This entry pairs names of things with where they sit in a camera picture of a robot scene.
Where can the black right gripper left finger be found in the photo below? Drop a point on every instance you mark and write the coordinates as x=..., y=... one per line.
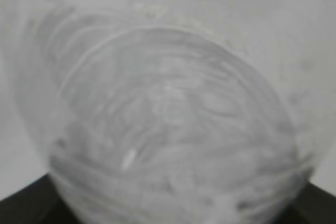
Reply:
x=36, y=203

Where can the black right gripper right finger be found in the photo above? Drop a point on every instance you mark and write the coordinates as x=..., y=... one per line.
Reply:
x=313, y=206

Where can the clear water bottle red label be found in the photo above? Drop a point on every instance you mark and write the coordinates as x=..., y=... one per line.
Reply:
x=175, y=111

